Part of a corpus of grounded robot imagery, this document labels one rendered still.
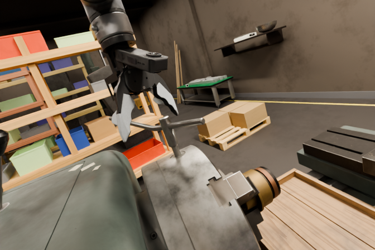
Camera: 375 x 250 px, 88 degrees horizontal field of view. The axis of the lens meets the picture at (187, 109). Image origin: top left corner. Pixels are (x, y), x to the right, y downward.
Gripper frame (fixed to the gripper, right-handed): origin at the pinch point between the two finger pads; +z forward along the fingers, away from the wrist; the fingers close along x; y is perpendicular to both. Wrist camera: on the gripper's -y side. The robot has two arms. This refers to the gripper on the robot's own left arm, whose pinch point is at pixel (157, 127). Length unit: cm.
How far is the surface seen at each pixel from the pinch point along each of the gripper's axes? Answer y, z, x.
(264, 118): 106, 94, -283
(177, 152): -4.0, 5.8, 0.3
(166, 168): -4.6, 6.9, 4.6
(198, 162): -9.6, 7.6, 0.7
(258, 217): -11.8, 26.5, -8.6
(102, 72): 352, -82, -167
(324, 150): -18, 32, -51
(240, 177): -15.1, 12.1, -2.5
